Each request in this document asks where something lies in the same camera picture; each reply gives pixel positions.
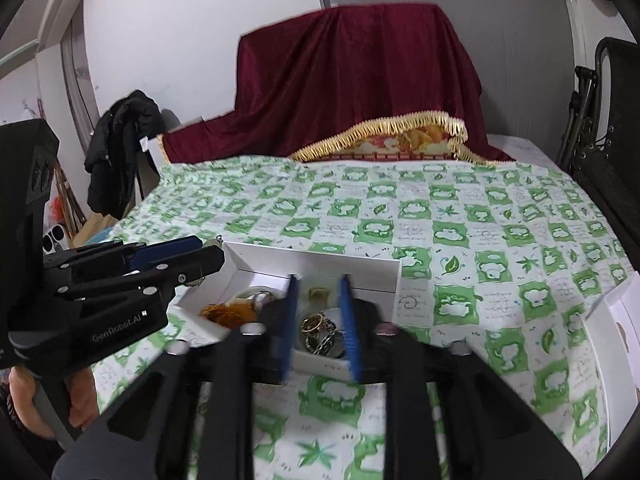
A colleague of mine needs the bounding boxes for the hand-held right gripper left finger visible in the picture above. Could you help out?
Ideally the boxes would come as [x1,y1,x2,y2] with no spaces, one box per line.
[50,274,302,480]

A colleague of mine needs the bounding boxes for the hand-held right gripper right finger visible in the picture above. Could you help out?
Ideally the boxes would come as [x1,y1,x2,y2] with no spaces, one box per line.
[337,274,583,480]

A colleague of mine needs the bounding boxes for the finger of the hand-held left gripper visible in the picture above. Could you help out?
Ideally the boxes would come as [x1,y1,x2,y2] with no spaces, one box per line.
[42,236,207,283]
[45,247,227,311]

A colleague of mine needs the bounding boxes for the silver chain necklace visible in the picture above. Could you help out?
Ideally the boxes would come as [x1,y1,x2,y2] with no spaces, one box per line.
[304,329,347,357]

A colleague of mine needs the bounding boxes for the amber bead bracelet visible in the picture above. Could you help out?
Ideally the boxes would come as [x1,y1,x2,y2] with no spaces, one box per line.
[201,303,262,332]

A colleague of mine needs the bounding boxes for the white cardboard box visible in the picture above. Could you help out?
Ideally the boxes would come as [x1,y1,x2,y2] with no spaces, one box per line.
[172,241,404,387]

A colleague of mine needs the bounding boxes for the person's left hand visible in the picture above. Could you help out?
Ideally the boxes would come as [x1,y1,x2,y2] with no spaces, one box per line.
[9,366,99,439]

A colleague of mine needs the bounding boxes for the pale jade bangle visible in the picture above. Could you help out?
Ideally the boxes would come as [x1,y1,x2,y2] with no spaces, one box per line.
[234,285,287,307]
[295,310,351,358]

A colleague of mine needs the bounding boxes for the black jacket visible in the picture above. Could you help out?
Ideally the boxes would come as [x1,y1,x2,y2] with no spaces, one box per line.
[83,89,166,221]

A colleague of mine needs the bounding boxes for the green checked printed tablecloth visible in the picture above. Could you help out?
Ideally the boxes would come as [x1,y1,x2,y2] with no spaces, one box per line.
[90,154,640,480]

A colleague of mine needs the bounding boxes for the gold-fringed floral cloth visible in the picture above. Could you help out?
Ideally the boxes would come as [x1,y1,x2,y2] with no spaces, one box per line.
[290,114,501,166]

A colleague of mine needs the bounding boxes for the maroon velvet cloth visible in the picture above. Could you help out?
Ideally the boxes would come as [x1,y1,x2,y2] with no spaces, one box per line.
[161,2,516,165]

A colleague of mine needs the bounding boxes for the white box lid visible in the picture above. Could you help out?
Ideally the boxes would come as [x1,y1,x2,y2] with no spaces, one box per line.
[584,271,640,403]

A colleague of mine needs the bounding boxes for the black folding chair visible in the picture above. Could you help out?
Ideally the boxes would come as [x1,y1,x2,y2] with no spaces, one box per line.
[554,37,640,243]

